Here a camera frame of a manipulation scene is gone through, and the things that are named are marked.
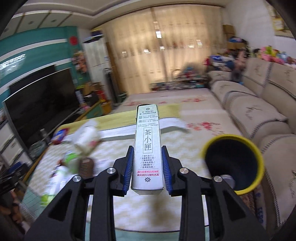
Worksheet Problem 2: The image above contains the green white plastic bottle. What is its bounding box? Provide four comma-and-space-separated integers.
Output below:
41, 150, 79, 207

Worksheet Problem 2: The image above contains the floral floor mattress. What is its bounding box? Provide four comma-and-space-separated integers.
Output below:
113, 88, 241, 138

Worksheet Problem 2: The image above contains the pile of plush toys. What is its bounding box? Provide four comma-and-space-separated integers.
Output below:
251, 45, 295, 69

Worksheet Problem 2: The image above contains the crumpled white wrapper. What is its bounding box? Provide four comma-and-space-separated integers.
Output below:
70, 120, 101, 156

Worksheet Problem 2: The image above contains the black television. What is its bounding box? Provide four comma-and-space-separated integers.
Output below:
3, 68, 79, 149

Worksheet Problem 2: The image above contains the green chevron tablecloth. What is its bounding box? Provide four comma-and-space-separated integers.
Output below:
21, 103, 223, 232

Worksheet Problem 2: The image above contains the beige sofa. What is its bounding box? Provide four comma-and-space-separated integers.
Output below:
208, 58, 295, 235

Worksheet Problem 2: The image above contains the low shelf with books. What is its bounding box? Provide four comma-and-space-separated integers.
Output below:
149, 77, 209, 92

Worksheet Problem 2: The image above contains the white tea box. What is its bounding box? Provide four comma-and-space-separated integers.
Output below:
131, 104, 164, 195

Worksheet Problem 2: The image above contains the cardboard boxes stack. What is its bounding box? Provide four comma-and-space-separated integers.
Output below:
223, 25, 246, 50

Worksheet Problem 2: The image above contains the artificial flower decoration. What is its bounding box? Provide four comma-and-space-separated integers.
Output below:
72, 50, 87, 74

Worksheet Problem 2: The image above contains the beige window curtain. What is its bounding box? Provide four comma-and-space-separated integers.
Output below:
101, 4, 226, 95

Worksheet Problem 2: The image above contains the black yellow-rimmed trash bin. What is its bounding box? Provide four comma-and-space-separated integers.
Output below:
201, 134, 264, 195

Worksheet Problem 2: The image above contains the yellow green TV cabinet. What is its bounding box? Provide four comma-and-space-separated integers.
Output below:
74, 101, 104, 122

